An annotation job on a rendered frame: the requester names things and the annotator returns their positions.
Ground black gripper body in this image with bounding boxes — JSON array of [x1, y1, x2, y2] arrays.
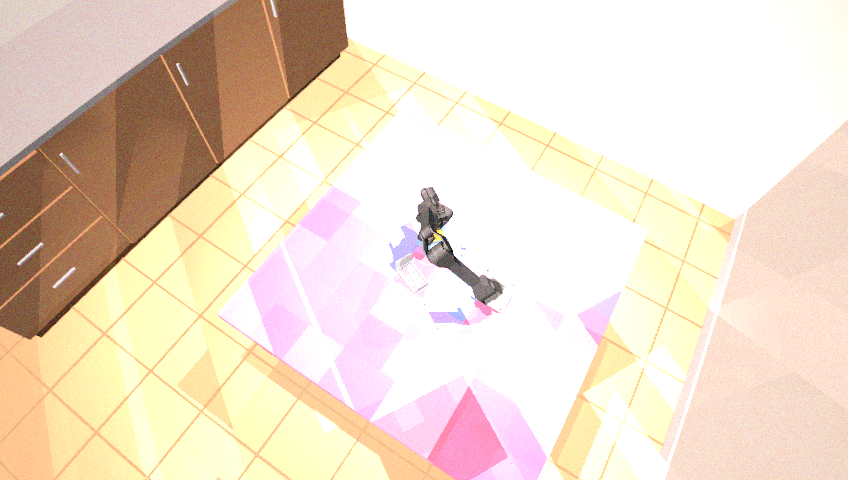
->
[[417, 205, 454, 246]]

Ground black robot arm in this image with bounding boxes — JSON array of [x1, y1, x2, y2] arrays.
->
[[416, 187, 505, 305]]

